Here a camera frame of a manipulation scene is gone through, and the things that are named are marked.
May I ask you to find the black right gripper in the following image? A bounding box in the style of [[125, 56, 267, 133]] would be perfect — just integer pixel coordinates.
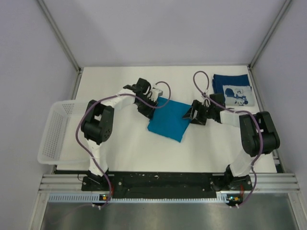
[[182, 100, 214, 126]]

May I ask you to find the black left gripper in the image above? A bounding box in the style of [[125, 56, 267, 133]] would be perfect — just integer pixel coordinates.
[[135, 95, 158, 120]]

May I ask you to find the teal blue t shirt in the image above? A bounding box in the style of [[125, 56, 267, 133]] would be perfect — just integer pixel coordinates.
[[147, 100, 191, 142]]

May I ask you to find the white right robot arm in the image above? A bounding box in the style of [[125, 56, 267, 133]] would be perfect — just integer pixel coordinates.
[[183, 93, 280, 191]]

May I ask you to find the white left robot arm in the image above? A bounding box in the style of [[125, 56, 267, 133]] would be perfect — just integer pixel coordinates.
[[77, 78, 163, 190]]

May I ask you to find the folded navy cartoon print shirt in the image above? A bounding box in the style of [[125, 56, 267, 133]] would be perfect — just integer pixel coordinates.
[[212, 74, 255, 107]]

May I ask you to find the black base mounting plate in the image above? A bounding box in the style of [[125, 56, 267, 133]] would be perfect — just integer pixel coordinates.
[[81, 171, 252, 198]]

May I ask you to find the white perforated plastic basket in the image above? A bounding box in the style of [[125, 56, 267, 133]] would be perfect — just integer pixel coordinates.
[[37, 100, 90, 165]]

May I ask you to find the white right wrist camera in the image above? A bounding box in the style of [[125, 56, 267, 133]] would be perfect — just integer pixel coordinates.
[[202, 96, 211, 107]]

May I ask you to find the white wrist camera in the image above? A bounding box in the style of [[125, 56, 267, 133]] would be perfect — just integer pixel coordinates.
[[150, 88, 163, 101], [202, 96, 211, 107]]

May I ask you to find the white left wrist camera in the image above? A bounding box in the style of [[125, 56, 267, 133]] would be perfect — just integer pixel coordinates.
[[150, 88, 163, 101]]

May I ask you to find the grey slotted cable duct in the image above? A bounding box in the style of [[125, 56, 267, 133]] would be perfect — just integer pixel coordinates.
[[48, 193, 243, 206]]

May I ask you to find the aluminium frame front rail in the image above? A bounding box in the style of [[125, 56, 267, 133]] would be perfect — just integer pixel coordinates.
[[38, 173, 300, 193]]

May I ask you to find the aluminium frame left post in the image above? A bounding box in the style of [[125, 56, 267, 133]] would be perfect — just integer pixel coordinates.
[[35, 0, 81, 73]]

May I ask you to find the aluminium frame post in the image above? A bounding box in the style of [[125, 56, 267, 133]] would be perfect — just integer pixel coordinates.
[[248, 0, 293, 69], [35, 0, 81, 73]]

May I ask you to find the aluminium frame right post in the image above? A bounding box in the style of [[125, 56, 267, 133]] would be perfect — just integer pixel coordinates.
[[248, 0, 293, 69]]

